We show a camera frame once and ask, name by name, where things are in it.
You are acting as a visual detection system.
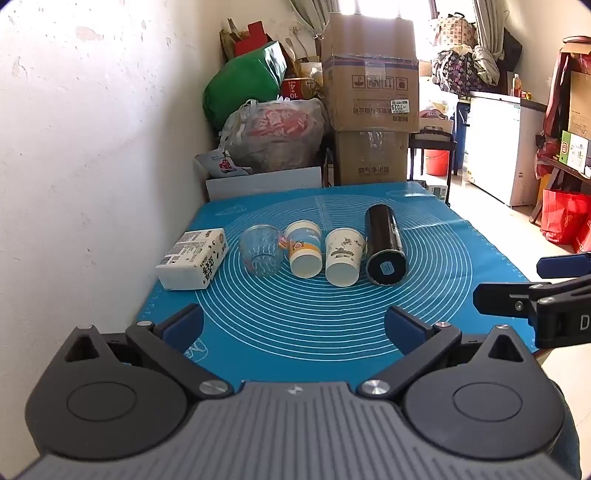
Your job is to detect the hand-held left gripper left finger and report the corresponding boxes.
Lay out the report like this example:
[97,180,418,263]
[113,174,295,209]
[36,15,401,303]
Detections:
[60,303,234,400]

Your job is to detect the grey curtain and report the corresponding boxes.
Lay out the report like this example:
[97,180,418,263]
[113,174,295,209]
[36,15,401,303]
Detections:
[473,0,507,62]

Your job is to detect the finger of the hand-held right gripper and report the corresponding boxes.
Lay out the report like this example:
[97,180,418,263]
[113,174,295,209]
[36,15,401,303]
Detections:
[473,276,591,320]
[536,253,591,280]

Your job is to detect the blue silicone baking mat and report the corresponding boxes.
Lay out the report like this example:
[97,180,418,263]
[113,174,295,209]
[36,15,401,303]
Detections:
[134,181,542,384]

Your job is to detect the red gift box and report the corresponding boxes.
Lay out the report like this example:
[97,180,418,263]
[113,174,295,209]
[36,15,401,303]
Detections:
[234,21,274,59]

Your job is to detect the floral fabric bag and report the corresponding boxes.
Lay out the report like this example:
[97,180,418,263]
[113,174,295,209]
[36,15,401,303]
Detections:
[431,48,484,94]

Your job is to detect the black stool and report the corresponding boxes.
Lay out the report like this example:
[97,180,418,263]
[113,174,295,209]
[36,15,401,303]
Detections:
[408,130,458,182]

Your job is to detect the printed white carton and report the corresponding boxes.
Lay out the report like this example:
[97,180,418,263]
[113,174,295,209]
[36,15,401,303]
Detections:
[419,108,456,135]

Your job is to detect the large red shopping bag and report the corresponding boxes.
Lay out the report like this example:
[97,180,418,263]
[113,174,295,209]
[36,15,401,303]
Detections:
[540,188,591,245]

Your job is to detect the clear plastic bag red contents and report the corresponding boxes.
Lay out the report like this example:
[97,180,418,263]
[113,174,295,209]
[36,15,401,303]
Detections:
[220,98,329,174]

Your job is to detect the white flat box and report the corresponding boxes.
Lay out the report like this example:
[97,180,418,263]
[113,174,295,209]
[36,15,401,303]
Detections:
[205,166,323,202]

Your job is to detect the red bucket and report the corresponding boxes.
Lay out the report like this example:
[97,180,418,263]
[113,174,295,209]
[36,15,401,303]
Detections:
[424,148,450,177]

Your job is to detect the person's leg in jeans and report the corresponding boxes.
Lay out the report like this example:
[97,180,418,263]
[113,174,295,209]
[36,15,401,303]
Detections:
[549,382,583,479]

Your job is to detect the clear plastic cup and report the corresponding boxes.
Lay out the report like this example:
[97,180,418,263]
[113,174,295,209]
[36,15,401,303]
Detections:
[239,224,286,278]

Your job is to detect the large cardboard box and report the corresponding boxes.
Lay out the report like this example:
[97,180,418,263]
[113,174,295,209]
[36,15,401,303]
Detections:
[320,12,420,134]

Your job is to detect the white milk carton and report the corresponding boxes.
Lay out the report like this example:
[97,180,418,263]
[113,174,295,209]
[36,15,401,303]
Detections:
[156,228,230,291]

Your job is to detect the white paper cup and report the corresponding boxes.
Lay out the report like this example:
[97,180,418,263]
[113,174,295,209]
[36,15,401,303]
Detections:
[324,228,367,288]

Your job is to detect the green white box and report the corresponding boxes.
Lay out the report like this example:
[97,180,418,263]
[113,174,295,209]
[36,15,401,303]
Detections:
[558,130,591,175]

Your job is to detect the red hanging cloth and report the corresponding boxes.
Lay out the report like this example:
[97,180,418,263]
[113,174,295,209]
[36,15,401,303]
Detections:
[534,41,591,177]

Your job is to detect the black thermos bottle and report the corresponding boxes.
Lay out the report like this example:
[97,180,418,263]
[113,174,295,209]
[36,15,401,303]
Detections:
[364,203,408,286]

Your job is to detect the red printed carton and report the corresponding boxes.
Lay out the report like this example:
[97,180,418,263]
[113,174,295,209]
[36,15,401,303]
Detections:
[281,77,320,100]

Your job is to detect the small white printed bag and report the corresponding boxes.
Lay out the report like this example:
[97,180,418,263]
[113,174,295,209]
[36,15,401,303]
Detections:
[194,150,253,179]

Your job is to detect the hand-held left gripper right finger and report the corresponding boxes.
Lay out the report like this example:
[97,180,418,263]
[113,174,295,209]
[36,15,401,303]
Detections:
[358,305,539,400]

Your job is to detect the blue orange printed paper cup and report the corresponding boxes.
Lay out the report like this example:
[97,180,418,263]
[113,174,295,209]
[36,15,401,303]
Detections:
[283,220,323,279]

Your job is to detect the small red shopping bag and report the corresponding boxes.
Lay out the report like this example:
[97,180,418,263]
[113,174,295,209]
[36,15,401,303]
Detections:
[573,220,591,254]

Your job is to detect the checkered bag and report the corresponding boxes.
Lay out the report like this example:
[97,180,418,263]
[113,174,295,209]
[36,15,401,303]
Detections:
[431,13,477,48]

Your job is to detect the white chest freezer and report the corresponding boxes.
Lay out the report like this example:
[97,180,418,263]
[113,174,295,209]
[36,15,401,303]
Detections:
[465,91,548,208]

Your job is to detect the green bag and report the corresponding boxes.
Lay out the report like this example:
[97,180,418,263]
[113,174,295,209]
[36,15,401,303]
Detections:
[203,41,290,136]

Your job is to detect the small cardboard box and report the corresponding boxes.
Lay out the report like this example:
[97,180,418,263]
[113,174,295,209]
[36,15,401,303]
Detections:
[334,130,411,186]

